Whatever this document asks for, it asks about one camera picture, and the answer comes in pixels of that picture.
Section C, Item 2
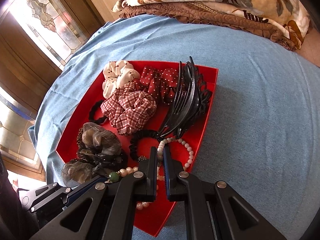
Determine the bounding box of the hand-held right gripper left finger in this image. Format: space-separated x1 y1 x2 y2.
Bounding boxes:
29 147 159 240

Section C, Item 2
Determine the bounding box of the thick black hair tie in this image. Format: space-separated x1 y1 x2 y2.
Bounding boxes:
89 100 110 126

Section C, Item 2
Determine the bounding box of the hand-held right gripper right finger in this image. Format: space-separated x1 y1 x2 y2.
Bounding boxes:
162 146 288 240

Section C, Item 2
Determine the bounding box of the wooden stained glass door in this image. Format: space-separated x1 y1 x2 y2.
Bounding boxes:
0 0 113 180

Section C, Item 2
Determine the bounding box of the pearl bracelet with green bead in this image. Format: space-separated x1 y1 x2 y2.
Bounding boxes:
104 166 151 209

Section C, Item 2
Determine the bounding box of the white dotted scrunchie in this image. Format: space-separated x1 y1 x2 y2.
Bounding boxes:
102 60 141 99

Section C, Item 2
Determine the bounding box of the black hair comb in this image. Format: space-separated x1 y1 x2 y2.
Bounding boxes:
157 56 213 138

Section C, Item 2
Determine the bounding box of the red tray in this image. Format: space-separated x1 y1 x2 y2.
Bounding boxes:
55 60 219 238

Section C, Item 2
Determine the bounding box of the thin black ruffled hair tie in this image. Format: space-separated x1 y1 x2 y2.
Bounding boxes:
129 129 163 161

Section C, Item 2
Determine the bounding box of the red plaid scrunchie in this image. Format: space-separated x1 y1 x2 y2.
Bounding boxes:
101 82 157 136

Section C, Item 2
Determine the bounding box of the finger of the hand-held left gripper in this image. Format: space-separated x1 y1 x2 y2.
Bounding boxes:
66 176 107 207

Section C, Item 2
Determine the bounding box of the pink bead bracelet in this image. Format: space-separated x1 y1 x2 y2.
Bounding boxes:
158 138 195 172

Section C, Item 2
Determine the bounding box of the grey and dark dotted scrunchie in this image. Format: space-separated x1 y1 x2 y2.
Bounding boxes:
61 122 128 184

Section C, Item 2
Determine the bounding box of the pink bedsheet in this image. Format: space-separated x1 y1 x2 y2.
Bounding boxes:
297 29 320 68

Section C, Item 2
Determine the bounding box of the red polka dot scrunchie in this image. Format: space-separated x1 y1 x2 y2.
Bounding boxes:
139 66 187 105

